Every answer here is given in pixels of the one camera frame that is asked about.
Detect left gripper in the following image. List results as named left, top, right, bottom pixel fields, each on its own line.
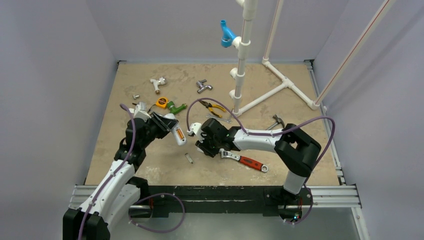
left=139, top=112, right=177, bottom=149

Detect orange battery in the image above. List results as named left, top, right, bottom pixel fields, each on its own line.
left=176, top=128, right=185, bottom=141

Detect white remote control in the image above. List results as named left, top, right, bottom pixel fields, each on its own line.
left=164, top=113, right=187, bottom=146

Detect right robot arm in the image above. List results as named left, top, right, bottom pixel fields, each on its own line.
left=188, top=118, right=322, bottom=204

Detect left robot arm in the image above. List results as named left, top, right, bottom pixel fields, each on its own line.
left=62, top=110, right=187, bottom=240

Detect green plastic faucet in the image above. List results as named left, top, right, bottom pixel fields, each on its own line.
left=166, top=101, right=188, bottom=115

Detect small silver wrench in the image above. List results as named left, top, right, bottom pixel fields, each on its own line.
left=205, top=114, right=232, bottom=124

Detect yellow tape measure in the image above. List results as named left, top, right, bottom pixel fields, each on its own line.
left=155, top=97, right=169, bottom=109

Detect yellow long nose pliers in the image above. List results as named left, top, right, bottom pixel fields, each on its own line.
left=198, top=100, right=227, bottom=118

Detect silver sfp module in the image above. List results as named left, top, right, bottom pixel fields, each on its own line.
left=185, top=153, right=194, bottom=164

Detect red adjustable wrench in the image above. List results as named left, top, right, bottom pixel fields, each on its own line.
left=219, top=148, right=269, bottom=173

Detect chrome metal faucet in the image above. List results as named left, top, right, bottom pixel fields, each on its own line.
left=196, top=79, right=213, bottom=94

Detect blue pipe valve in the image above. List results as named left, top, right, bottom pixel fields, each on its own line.
left=220, top=19, right=237, bottom=48

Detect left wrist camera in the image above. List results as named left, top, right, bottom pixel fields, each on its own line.
left=132, top=101, right=152, bottom=122

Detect black handled hammer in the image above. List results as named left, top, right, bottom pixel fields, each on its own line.
left=266, top=114, right=285, bottom=131

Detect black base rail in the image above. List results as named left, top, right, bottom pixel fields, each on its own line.
left=128, top=185, right=312, bottom=221

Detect white pvc pipe frame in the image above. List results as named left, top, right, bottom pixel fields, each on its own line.
left=229, top=0, right=321, bottom=117

